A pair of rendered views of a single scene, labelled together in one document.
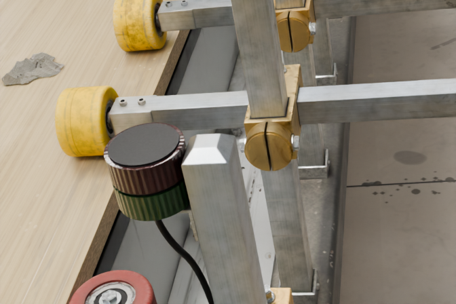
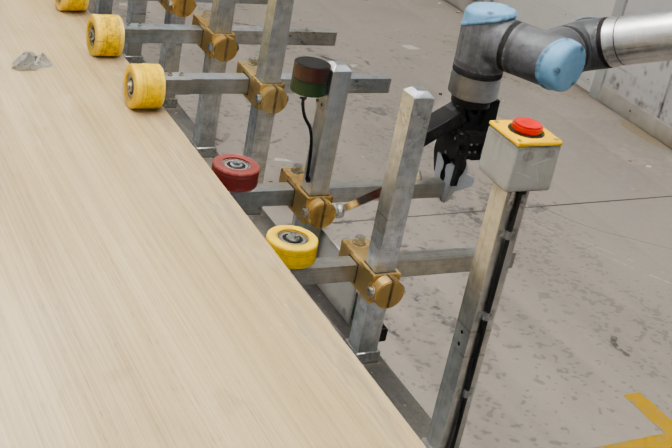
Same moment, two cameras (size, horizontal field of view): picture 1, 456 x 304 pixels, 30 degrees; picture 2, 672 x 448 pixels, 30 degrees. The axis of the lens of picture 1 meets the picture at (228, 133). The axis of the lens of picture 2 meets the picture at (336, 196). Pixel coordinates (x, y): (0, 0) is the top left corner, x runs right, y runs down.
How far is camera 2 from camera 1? 1.66 m
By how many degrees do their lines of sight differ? 40
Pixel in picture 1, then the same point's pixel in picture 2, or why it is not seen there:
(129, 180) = (315, 76)
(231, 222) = (342, 102)
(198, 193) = (335, 86)
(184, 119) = (209, 86)
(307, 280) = not seen: hidden behind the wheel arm
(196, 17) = (149, 35)
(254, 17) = (283, 23)
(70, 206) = (159, 131)
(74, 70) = (63, 64)
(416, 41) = not seen: hidden behind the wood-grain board
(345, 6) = (244, 37)
